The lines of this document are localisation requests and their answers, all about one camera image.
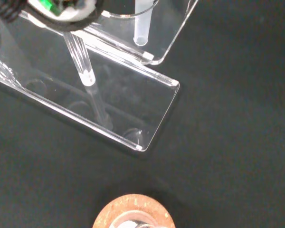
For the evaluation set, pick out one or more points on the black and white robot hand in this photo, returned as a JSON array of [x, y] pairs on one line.
[[69, 14]]

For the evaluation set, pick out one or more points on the clear acrylic funnel stand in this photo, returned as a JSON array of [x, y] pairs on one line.
[[123, 95]]

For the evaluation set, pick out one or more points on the black bench cloth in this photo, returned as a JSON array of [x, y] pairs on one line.
[[216, 142]]

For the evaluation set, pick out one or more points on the clear round-bottom flask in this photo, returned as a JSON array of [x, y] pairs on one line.
[[133, 222]]

